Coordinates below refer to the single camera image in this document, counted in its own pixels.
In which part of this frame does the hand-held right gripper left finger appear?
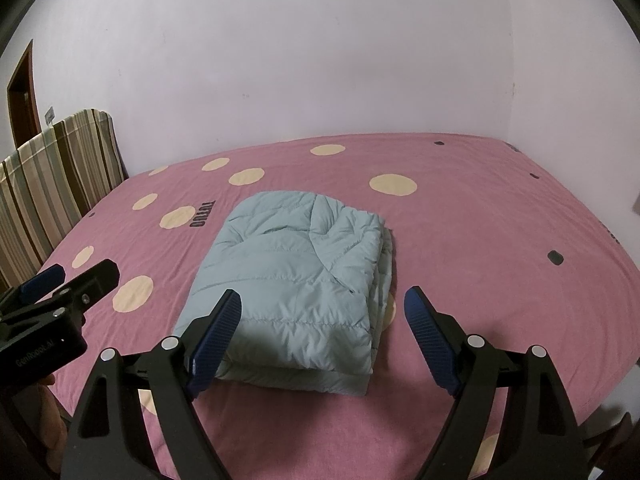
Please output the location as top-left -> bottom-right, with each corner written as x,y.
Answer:
60,288 -> 244,480

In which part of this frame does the brown wooden door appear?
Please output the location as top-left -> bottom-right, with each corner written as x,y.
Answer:
6,42 -> 42,149

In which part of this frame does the striped padded headboard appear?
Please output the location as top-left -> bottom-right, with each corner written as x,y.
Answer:
0,108 -> 127,292

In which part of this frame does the person's left forearm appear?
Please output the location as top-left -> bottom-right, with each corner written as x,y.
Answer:
36,374 -> 65,463

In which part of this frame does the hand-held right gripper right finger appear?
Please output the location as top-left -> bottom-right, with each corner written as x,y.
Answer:
404,286 -> 584,480

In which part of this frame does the pink polka dot bed sheet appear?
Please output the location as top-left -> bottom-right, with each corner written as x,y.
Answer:
0,132 -> 640,480

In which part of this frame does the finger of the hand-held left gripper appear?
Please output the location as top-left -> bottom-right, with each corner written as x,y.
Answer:
30,259 -> 121,322
0,264 -> 67,312

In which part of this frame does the light blue puffer jacket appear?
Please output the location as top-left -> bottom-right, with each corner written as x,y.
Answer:
172,190 -> 397,399

